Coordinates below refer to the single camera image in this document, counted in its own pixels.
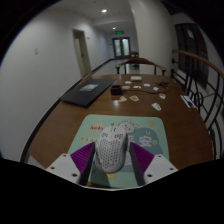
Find wooden armchair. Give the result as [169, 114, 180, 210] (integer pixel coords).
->
[115, 57, 167, 76]

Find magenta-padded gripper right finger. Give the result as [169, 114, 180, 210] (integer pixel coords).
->
[128, 142, 179, 187]

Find black closed laptop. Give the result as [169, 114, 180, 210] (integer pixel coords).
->
[59, 77, 118, 108]

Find dark framed window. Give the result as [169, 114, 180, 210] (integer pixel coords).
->
[174, 23, 209, 81]

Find small black box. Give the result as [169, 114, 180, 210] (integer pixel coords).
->
[110, 84, 122, 96]

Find green printed mouse pad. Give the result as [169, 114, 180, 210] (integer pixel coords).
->
[67, 114, 170, 189]

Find glazed double door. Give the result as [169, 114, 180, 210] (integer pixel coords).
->
[111, 37, 132, 59]

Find black railing with wooden handrail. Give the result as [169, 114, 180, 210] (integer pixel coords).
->
[171, 48, 224, 159]

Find white notepad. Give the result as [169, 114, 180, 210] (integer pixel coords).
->
[179, 94, 198, 110]

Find white honeycomb computer mouse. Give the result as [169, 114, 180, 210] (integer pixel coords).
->
[94, 124, 129, 174]

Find pale side door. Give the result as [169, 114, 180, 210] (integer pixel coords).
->
[72, 29, 93, 78]

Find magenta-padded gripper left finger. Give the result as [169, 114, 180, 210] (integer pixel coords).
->
[45, 141, 97, 187]

